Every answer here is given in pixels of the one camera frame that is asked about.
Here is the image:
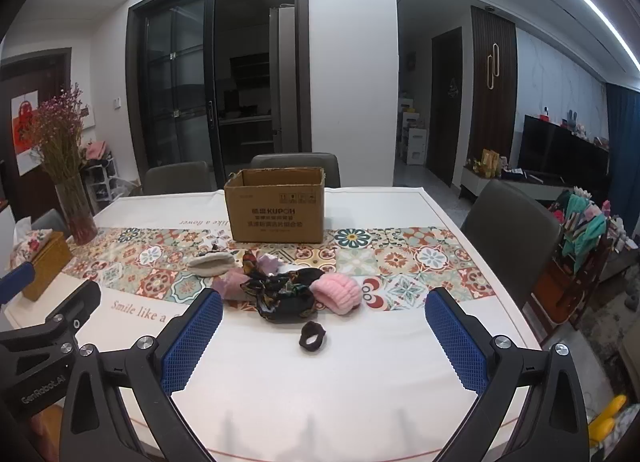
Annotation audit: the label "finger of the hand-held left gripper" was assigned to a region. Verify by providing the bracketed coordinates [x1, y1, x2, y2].
[0, 279, 103, 352]
[0, 262, 36, 305]

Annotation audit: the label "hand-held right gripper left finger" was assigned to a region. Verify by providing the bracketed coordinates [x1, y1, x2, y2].
[59, 287, 224, 462]

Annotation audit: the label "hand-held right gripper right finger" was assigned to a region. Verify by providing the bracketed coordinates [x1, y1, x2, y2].
[424, 287, 591, 462]

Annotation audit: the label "beige fabric pouch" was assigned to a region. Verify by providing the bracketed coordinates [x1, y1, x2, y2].
[187, 251, 232, 277]

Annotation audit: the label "black floral scarf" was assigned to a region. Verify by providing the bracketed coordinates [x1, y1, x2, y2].
[240, 268, 325, 323]

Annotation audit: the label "dark brown scrunchie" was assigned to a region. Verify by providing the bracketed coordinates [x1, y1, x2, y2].
[299, 321, 328, 354]

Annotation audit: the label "pink fuzzy headband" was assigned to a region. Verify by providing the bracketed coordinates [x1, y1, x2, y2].
[308, 272, 362, 315]

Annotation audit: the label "brown cardboard box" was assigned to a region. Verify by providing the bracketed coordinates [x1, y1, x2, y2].
[223, 167, 327, 244]

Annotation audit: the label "floral cover tissue box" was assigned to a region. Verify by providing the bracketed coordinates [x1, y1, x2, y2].
[10, 229, 74, 303]

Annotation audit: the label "grey dining chair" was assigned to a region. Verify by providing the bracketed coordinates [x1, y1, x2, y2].
[142, 161, 213, 197]
[31, 208, 71, 240]
[460, 179, 563, 313]
[250, 153, 342, 189]

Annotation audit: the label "clear glass vase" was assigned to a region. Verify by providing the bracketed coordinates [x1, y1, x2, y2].
[54, 176, 99, 246]

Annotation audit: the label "wooden high chair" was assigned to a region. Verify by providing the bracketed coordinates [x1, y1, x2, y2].
[532, 202, 613, 337]

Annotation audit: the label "white shoe rack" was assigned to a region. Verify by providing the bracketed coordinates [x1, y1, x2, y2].
[80, 142, 123, 215]

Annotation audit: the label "dried pink flowers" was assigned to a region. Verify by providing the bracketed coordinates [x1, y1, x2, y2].
[30, 82, 90, 183]

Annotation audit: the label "white television cabinet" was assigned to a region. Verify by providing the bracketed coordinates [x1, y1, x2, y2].
[459, 164, 571, 203]

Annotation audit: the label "teal garment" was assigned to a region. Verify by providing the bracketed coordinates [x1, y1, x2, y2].
[560, 192, 608, 273]

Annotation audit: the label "yellow toy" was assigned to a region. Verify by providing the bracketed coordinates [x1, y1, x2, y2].
[587, 394, 628, 448]

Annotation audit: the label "yellow snack packets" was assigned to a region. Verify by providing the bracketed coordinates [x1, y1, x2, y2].
[467, 148, 508, 177]

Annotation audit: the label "brown entry door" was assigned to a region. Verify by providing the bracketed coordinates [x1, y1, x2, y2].
[0, 49, 71, 223]

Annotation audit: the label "white hallway cabinet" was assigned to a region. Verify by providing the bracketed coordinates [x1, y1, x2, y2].
[398, 96, 428, 165]

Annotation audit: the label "black television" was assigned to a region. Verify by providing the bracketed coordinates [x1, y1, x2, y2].
[517, 114, 611, 187]

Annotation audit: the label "dark wooden door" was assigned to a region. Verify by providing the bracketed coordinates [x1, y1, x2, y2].
[431, 26, 463, 187]

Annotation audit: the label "dark framed sliding glass door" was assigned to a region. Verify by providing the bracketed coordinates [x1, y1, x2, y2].
[126, 0, 313, 183]

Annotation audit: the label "blue curtain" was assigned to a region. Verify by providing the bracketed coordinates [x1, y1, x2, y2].
[605, 83, 640, 237]

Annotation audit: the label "silver refrigerator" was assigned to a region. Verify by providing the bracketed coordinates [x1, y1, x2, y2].
[269, 6, 296, 153]

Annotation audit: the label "red white wall picture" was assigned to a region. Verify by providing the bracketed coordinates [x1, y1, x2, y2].
[11, 92, 43, 175]

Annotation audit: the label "dark slatted wall panel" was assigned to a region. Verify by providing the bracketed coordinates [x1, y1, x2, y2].
[470, 6, 518, 163]

